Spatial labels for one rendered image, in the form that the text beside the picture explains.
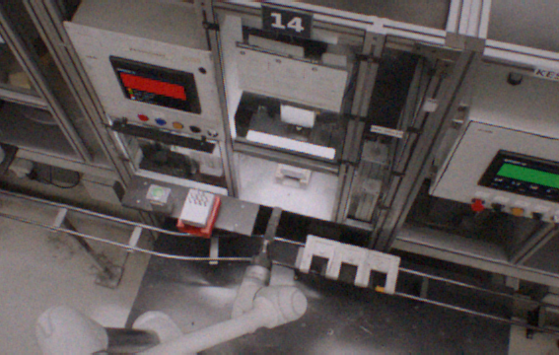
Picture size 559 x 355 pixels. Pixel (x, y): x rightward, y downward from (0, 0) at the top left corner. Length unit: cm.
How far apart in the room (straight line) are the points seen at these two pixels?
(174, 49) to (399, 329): 145
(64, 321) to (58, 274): 171
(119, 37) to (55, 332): 80
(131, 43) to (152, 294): 119
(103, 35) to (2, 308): 208
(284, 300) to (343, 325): 71
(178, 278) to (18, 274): 121
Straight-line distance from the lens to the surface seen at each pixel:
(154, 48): 169
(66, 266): 345
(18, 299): 349
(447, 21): 149
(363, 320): 250
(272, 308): 182
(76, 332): 173
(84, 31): 176
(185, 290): 254
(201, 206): 230
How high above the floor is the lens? 309
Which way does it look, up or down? 63 degrees down
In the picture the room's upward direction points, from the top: straight up
